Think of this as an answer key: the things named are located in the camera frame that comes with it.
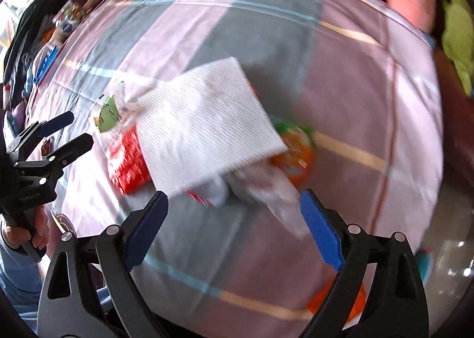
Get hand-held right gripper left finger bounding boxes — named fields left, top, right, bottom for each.
left=37, top=190, right=169, bottom=338

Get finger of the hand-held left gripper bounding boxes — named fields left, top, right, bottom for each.
left=7, top=111, right=75, bottom=154
left=14, top=134, right=94, bottom=180

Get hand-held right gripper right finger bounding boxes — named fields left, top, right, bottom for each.
left=300, top=190, right=430, bottom=338

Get clear wrapper with green print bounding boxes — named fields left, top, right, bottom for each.
left=94, top=81, right=149, bottom=146

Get clear plastic bag red print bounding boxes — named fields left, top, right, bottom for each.
left=185, top=164, right=310, bottom=238

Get red soda can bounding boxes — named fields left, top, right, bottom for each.
left=107, top=127, right=152, bottom=196

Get orange foil wrapper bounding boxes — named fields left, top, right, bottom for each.
left=307, top=279, right=367, bottom=321

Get small orange snack packet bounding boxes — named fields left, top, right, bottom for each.
left=270, top=119, right=315, bottom=185

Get teal plastic bin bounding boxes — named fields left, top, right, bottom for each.
left=415, top=247, right=435, bottom=279

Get white paper towel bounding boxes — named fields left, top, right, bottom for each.
left=137, top=57, right=289, bottom=198

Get person's left hand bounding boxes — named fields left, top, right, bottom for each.
left=0, top=208, right=50, bottom=253

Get person's dark blue trousers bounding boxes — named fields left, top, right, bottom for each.
left=0, top=245, right=47, bottom=314

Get black bag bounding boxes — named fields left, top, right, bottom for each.
left=4, top=0, right=71, bottom=81

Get shiny snack bags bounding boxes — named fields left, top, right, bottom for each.
left=52, top=1, right=87, bottom=46

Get plaid pink grey blanket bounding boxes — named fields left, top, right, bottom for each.
left=26, top=0, right=445, bottom=327

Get green dinosaur plush toy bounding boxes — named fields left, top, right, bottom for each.
left=442, top=0, right=474, bottom=98

